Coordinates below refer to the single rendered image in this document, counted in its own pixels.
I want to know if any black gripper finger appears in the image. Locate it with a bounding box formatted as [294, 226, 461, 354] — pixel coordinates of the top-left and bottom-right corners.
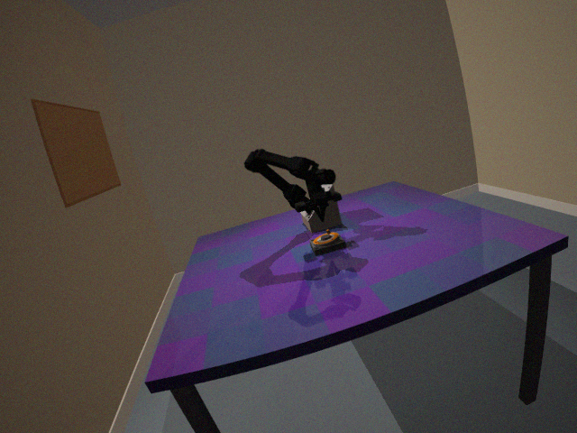
[320, 204, 329, 222]
[309, 207, 323, 222]

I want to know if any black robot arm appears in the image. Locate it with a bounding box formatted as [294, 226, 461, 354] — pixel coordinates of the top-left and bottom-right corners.
[244, 149, 335, 208]

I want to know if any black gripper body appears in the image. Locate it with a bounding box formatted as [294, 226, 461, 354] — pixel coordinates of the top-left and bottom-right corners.
[295, 185, 342, 212]

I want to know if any orange round plate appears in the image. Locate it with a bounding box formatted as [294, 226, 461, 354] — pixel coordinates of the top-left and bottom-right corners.
[313, 229, 339, 246]

